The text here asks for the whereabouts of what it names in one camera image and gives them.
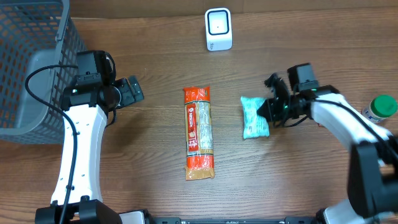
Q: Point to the teal snack packet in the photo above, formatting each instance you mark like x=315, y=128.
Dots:
x=255, y=126

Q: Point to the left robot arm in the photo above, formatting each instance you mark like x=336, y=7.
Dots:
x=85, y=104

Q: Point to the green lid jar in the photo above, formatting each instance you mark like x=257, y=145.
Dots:
x=380, y=108

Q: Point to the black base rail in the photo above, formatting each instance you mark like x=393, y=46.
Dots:
x=286, y=220

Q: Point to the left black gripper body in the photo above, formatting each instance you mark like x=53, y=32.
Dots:
x=131, y=91

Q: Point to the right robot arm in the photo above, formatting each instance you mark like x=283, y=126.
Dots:
x=372, y=195

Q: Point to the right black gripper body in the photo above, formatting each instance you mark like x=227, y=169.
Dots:
x=278, y=101

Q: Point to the red spaghetti pasta package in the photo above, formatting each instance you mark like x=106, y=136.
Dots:
x=199, y=137

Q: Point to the white barcode scanner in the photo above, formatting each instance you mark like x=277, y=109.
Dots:
x=218, y=26

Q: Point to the grey plastic mesh basket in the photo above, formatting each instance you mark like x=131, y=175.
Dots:
x=39, y=44

